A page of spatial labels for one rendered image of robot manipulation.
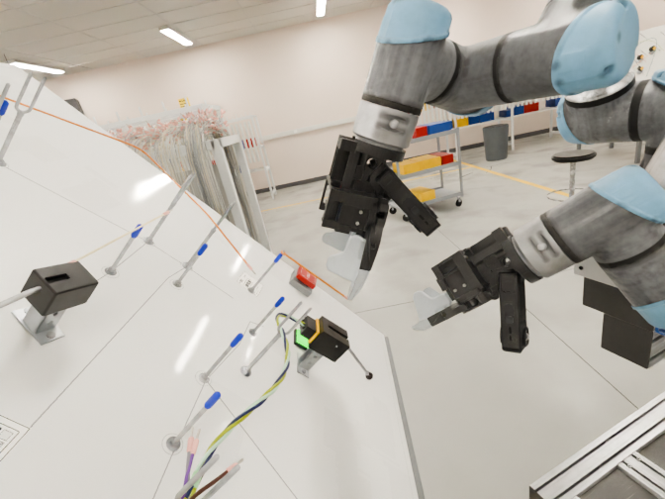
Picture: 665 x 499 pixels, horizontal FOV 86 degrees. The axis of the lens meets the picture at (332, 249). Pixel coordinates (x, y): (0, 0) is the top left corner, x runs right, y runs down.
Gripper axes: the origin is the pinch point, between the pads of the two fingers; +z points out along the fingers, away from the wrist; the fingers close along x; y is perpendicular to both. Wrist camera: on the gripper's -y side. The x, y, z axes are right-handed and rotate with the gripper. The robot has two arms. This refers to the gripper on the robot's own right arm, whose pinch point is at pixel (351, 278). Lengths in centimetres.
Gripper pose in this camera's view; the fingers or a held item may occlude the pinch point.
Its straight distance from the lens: 53.9
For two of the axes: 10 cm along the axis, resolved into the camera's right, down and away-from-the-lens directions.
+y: -9.6, -1.9, -1.8
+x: 0.9, 4.3, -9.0
